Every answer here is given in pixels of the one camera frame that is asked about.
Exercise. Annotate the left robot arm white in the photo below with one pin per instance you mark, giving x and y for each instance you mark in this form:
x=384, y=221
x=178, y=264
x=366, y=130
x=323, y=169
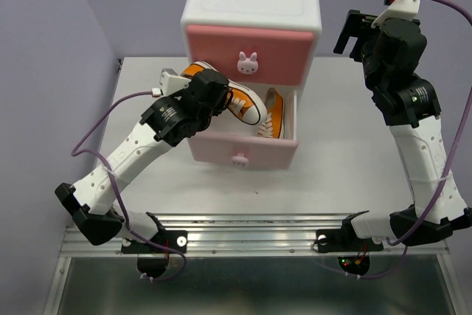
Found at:
x=95, y=201

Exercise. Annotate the pink bunny knob top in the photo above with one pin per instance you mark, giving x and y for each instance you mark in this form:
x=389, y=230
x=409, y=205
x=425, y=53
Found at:
x=247, y=65

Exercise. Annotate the pink bunny knob bottom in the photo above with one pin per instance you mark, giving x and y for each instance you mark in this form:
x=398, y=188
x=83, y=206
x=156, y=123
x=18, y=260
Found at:
x=239, y=160

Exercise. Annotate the orange sneaker front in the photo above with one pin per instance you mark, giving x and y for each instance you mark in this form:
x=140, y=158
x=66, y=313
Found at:
x=245, y=104

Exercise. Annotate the pink bunny knob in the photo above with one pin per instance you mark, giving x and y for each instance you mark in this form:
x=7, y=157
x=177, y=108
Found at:
x=247, y=65
x=239, y=160

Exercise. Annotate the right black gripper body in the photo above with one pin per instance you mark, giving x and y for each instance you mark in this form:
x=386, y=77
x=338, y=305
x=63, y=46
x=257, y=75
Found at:
x=371, y=64

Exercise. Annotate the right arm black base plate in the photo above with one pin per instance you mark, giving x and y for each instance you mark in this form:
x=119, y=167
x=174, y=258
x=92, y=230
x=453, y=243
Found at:
x=354, y=252

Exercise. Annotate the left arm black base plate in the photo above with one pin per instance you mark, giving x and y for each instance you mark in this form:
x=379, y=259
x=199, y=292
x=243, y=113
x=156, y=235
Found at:
x=164, y=259

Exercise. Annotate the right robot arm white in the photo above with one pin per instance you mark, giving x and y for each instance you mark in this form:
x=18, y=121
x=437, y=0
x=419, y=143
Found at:
x=411, y=110

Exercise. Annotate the orange sneaker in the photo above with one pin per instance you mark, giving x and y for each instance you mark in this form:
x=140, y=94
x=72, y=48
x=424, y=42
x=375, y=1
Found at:
x=245, y=104
x=273, y=126

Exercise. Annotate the dark pink top drawer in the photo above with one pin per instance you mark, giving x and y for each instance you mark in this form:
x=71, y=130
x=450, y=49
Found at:
x=283, y=56

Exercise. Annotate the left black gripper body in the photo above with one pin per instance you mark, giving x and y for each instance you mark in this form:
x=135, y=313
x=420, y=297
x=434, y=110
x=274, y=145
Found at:
x=206, y=118

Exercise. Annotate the light pink bottom drawer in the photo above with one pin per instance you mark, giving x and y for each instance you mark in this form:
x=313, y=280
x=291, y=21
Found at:
x=227, y=136

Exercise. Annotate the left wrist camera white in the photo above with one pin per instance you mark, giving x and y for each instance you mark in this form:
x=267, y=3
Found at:
x=172, y=84

